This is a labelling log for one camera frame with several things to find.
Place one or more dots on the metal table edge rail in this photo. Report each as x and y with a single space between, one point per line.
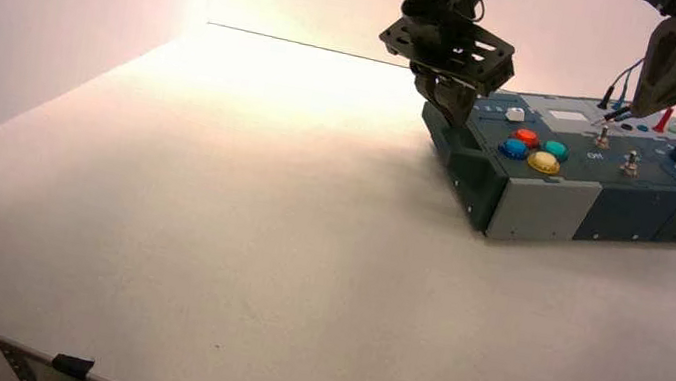
18 359

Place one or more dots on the small white display screen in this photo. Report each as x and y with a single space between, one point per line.
569 116

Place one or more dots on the metal toggle switch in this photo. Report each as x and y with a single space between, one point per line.
601 140
630 167

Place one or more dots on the yellow dome push button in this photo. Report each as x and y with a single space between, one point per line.
544 162

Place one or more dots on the small black clip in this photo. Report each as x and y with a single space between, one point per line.
72 365

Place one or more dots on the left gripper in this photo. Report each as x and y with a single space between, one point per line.
459 53

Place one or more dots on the dark teal grey control box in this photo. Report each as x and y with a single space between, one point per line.
624 205

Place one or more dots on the red dome push button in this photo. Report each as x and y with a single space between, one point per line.
526 137

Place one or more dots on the white slider knob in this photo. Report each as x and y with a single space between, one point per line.
515 114

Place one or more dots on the teal dome push button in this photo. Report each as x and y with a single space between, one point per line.
555 150

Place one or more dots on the blue dome push button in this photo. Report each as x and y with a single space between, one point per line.
512 149

